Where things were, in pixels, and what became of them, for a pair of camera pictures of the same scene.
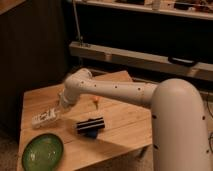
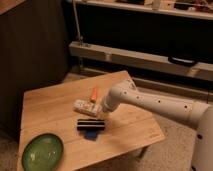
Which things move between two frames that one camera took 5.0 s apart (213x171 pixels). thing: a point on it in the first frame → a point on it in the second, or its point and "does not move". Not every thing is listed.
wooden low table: (128, 125) does not move
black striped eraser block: (90, 125) does not move
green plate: (43, 153) does not move
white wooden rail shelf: (141, 58) does not move
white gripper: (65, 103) → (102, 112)
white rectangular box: (45, 118) → (87, 106)
